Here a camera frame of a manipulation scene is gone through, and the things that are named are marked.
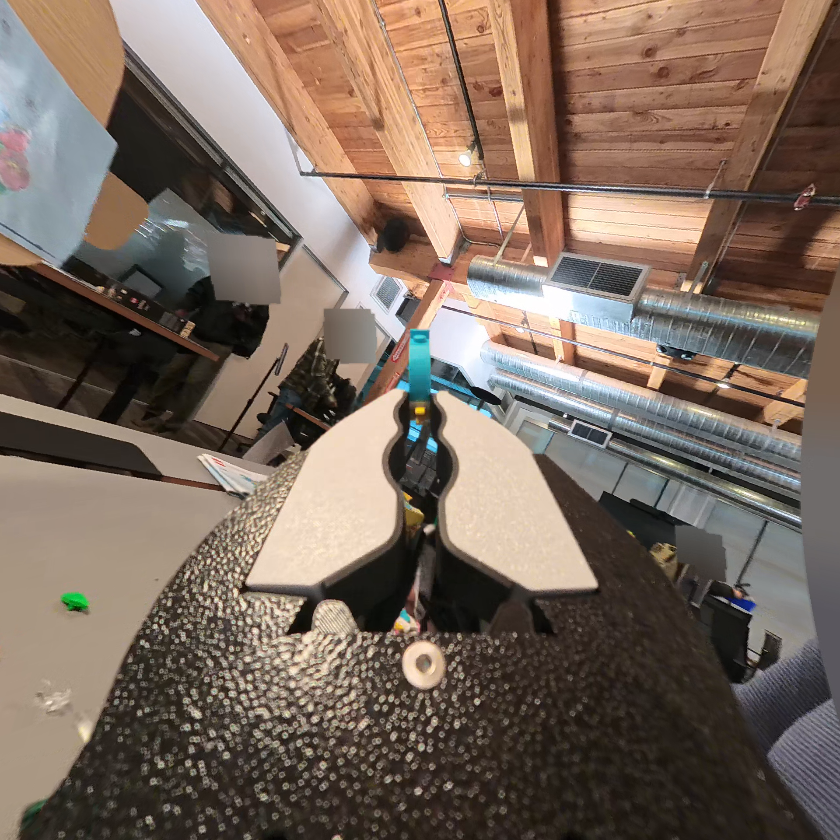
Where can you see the butterfly picture sheet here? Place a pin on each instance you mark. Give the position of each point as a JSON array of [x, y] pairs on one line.
[[46, 144]]

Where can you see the black ceiling pipe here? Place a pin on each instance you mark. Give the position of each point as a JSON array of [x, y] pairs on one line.
[[558, 187]]

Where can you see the ceiling spot light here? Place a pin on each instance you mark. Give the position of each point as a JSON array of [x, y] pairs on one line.
[[467, 155]]

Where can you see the long wooden table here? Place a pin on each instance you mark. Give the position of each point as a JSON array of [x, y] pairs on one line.
[[144, 321]]

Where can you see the lego instruction booklet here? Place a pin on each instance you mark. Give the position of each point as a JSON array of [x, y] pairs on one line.
[[229, 474]]

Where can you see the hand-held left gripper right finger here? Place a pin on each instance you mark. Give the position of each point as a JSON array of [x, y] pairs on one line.
[[505, 518]]

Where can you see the black round speaker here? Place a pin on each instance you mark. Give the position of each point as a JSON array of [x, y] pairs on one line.
[[396, 234]]

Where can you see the black light stand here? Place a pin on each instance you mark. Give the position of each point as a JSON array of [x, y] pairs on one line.
[[262, 394]]

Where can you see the black desk mat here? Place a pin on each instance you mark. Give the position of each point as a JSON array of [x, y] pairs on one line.
[[79, 446]]

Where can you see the silver ventilation duct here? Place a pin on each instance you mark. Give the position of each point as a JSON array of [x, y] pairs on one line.
[[656, 436], [722, 321], [623, 394]]

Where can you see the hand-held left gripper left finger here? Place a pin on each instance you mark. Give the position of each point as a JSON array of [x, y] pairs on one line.
[[328, 518]]

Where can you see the grey wall vent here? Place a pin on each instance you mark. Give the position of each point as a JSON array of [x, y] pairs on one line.
[[387, 292]]

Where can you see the duct air vent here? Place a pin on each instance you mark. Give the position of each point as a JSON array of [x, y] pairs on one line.
[[597, 275]]

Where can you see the person's grey-blue ribbed clothing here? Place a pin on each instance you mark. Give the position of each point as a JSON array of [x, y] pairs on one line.
[[794, 722]]

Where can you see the clear plastic scrap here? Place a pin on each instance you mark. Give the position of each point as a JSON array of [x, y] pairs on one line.
[[52, 699]]

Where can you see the green lego piece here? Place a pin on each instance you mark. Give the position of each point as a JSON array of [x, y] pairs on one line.
[[74, 600]]

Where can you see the teal lego piece with yellow pin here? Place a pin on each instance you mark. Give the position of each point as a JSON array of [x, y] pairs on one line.
[[418, 367]]

